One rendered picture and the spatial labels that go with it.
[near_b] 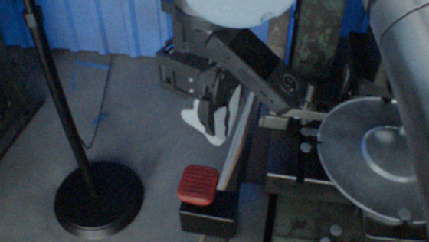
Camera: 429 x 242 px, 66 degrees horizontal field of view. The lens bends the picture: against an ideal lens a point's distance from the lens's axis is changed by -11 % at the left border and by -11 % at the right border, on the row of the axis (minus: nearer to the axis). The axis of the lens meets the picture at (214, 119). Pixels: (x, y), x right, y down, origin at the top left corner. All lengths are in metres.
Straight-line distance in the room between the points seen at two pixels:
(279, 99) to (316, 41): 0.50
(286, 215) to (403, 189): 0.22
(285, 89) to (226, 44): 0.08
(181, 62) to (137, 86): 1.63
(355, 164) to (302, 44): 0.35
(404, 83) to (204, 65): 0.23
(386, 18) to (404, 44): 0.02
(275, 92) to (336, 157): 0.28
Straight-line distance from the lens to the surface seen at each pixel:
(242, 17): 0.21
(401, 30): 0.23
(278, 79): 0.38
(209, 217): 0.62
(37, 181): 1.72
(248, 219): 0.70
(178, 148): 1.66
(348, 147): 0.65
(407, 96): 0.22
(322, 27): 0.85
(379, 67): 0.60
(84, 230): 1.46
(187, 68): 0.40
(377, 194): 0.60
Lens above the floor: 1.24
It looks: 44 degrees down
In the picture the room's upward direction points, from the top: straight up
